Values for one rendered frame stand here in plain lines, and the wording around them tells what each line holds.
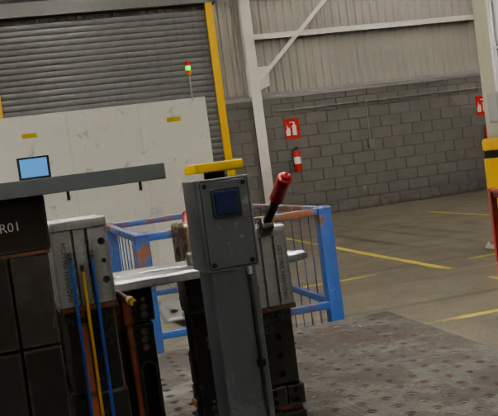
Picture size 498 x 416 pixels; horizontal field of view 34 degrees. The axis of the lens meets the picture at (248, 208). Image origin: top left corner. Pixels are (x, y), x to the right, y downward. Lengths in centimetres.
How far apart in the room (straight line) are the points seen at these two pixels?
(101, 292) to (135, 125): 814
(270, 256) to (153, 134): 810
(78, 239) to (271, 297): 29
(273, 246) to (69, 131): 804
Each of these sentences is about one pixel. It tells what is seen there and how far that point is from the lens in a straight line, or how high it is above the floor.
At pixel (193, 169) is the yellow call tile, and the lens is 98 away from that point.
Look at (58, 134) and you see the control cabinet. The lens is 915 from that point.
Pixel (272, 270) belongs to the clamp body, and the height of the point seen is 100.
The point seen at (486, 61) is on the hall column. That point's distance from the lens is 834.
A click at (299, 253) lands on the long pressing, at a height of 100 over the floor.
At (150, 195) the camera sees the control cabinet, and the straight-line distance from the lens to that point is 921.
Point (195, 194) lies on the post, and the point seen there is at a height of 112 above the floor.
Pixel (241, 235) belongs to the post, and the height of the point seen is 107.
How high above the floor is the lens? 115
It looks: 3 degrees down
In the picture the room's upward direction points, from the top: 8 degrees counter-clockwise
